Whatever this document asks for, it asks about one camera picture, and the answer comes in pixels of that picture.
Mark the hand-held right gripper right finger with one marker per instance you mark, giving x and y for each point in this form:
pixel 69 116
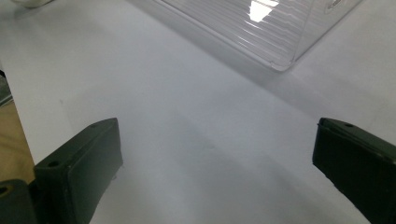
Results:
pixel 358 168

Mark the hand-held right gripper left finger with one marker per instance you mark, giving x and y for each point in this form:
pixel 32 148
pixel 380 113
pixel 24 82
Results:
pixel 77 174

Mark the clear plastic container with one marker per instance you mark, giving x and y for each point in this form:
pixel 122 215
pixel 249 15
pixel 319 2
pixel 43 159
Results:
pixel 255 34

